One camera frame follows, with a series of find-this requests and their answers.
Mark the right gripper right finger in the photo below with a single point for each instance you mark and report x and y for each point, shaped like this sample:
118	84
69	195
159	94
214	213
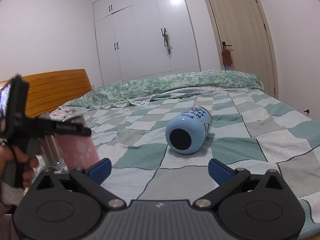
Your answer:
252	206

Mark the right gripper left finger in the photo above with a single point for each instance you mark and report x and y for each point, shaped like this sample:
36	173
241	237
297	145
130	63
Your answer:
66	206

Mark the pink cup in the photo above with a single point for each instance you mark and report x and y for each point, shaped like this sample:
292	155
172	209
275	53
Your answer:
77	150

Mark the blue cup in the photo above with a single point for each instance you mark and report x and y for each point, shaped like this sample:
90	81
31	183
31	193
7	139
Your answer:
187	132

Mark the left hand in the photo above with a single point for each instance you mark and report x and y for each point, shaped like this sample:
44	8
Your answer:
13	153

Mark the stainless steel thermos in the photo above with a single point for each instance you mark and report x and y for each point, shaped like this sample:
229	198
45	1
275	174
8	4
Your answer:
51	153

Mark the phone on gripper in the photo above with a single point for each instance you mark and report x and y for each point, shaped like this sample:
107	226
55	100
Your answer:
5	92

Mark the purple floral pillow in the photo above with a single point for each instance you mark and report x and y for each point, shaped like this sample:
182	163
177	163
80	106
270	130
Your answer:
63	113

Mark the orange wooden headboard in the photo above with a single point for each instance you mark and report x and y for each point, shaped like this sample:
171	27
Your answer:
47	91

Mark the green checkered bed sheet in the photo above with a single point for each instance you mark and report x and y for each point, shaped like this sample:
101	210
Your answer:
250	129

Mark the green floral duvet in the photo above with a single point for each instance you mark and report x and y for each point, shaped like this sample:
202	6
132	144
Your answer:
138	92

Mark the white wardrobe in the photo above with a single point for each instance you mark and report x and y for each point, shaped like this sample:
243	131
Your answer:
130	43

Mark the green hanging ornament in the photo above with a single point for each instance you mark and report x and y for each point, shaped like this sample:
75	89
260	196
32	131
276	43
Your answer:
166	38

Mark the beige wooden door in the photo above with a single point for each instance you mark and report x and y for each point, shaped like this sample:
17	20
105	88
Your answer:
243	24

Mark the brown plush on door handle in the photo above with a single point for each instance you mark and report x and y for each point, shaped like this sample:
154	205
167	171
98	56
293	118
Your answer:
226	58

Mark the black door handle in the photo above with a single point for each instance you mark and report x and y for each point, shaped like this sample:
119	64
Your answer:
224	45

